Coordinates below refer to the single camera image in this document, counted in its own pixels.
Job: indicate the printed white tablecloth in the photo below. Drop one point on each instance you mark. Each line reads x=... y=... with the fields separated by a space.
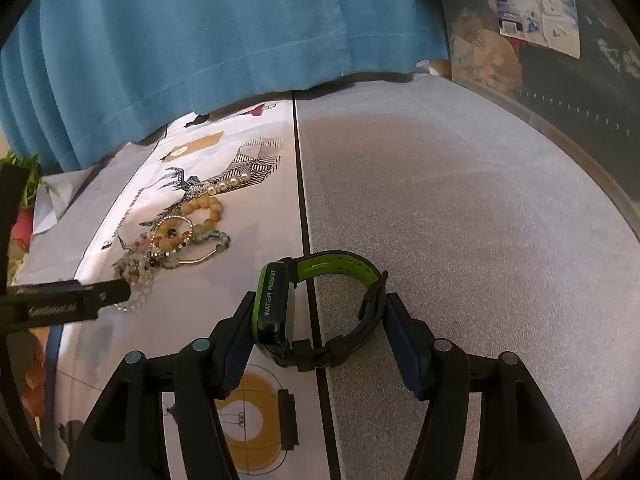
x=240 y=240

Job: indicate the potted plant red pot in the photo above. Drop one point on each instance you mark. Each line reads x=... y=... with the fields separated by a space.
x=20 y=230

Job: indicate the clear plastic storage box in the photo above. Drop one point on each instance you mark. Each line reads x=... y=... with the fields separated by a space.
x=600 y=100

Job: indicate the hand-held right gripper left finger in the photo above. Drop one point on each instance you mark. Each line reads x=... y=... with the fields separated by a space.
x=235 y=360

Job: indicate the paper label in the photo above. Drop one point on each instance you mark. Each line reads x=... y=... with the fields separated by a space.
x=540 y=10

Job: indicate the silver metal bangle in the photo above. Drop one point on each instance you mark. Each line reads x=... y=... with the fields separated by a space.
x=200 y=259

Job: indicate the blue curtain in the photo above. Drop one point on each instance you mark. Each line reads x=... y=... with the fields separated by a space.
x=200 y=35

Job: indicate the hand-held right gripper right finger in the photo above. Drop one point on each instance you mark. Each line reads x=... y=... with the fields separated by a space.
x=407 y=355

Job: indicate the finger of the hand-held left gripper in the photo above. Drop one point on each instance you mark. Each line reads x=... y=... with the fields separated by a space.
x=114 y=292

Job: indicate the light grey cloth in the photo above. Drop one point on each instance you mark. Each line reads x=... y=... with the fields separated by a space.
x=65 y=195

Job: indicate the black green wristwatch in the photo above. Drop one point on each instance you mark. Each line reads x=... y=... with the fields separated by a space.
x=272 y=305

